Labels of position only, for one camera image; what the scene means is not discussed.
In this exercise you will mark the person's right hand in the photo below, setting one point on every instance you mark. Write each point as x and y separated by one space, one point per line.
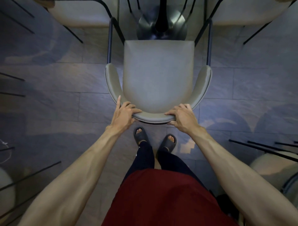
185 120

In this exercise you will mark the person's left hand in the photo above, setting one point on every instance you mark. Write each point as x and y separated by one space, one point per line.
122 118

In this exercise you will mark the beige chair with black frame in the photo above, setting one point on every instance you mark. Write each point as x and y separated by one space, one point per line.
11 78
79 14
21 23
5 193
158 76
244 11
272 165

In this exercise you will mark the person's right forearm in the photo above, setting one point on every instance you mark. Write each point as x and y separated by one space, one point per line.
237 177

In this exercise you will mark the person's left forearm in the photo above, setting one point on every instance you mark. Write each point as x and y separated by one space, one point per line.
76 177

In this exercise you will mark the left black sandal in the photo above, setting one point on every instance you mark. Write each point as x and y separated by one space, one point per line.
140 136

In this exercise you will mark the black sandal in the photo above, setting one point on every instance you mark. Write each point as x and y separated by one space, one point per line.
140 136
168 143

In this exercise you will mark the right black sandal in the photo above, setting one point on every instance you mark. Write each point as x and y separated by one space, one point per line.
168 143

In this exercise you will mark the dark trousers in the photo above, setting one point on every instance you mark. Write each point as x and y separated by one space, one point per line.
145 158

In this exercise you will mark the dark red shirt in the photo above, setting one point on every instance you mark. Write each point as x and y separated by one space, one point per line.
163 200

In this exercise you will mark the grey wooden table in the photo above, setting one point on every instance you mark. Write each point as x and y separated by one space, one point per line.
149 25

